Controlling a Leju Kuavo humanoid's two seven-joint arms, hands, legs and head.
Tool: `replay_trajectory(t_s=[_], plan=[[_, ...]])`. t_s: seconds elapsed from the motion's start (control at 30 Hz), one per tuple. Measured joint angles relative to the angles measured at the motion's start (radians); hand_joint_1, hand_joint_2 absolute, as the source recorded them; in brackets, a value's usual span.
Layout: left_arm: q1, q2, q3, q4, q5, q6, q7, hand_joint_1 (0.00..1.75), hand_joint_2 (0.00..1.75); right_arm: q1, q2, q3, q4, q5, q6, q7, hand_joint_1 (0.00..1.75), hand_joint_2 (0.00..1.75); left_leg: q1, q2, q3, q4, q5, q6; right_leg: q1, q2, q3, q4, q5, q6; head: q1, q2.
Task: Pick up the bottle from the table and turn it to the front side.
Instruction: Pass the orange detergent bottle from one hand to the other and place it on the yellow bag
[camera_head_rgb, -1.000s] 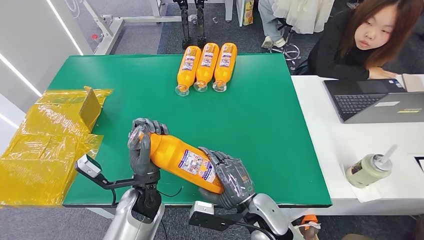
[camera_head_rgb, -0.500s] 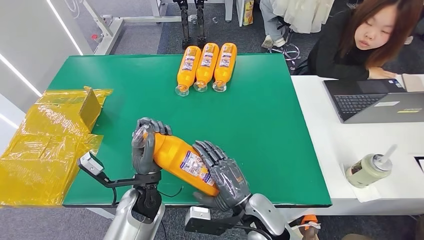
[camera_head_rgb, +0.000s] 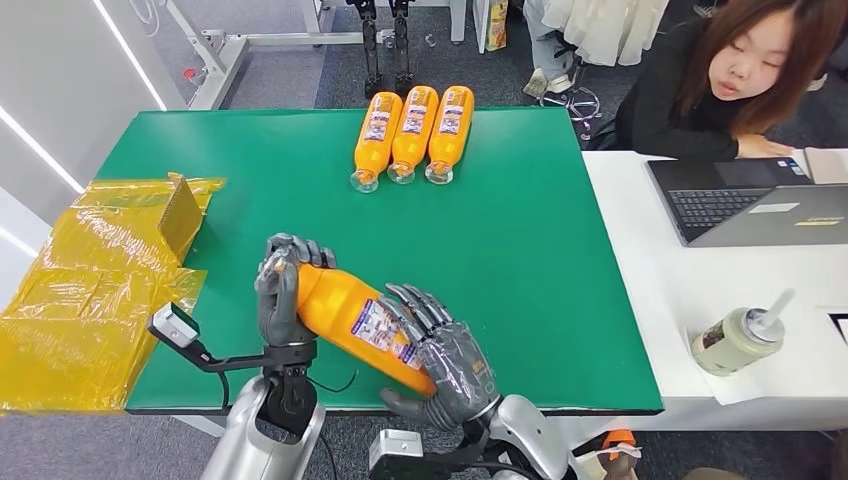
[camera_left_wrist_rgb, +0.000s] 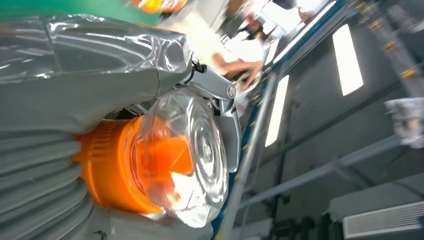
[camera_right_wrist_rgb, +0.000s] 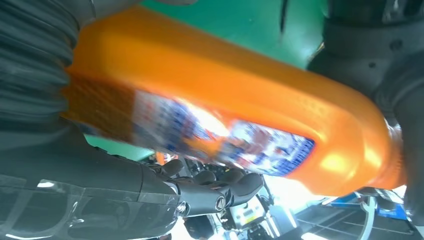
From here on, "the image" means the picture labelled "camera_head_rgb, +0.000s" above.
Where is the pale cup with straw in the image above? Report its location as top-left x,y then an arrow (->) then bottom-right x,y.
690,288 -> 796,378

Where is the person in white garment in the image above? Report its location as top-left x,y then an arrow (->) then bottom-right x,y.
521,0 -> 670,95

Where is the green table mat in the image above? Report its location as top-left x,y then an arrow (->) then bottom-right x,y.
92,107 -> 665,417

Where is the yellow carton box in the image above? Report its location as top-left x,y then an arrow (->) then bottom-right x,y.
486,0 -> 510,53

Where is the person at laptop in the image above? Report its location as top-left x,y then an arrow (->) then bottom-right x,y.
599,0 -> 848,162

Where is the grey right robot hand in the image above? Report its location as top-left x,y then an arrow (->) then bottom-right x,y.
378,283 -> 501,432

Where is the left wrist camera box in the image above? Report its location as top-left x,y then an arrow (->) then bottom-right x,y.
146,302 -> 201,351

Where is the grey laptop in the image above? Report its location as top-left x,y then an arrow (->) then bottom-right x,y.
645,156 -> 848,248

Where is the small orange tool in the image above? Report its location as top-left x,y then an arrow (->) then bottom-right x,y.
601,429 -> 639,458

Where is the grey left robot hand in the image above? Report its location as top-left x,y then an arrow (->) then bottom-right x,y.
254,233 -> 338,349

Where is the yellow plastic bag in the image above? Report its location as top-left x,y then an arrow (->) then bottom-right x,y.
0,173 -> 228,415

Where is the brown corrugated card piece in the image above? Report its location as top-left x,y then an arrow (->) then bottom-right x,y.
157,175 -> 205,263

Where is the orange juice bottle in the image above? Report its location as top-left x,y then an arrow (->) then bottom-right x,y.
424,85 -> 476,186
349,91 -> 404,195
291,263 -> 439,397
387,85 -> 440,186

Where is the metal chair base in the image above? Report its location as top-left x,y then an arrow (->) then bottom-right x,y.
539,86 -> 603,125

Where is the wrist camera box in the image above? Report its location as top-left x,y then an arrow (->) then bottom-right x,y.
146,302 -> 201,351
368,429 -> 425,480

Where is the black stand leg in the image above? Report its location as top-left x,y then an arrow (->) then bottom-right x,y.
347,0 -> 384,101
389,0 -> 416,95

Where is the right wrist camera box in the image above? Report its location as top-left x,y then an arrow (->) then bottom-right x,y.
368,429 -> 425,480

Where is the white metal frame stand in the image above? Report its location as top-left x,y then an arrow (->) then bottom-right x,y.
162,0 -> 468,112

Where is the beige notebook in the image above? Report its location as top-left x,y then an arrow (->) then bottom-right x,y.
803,146 -> 848,185

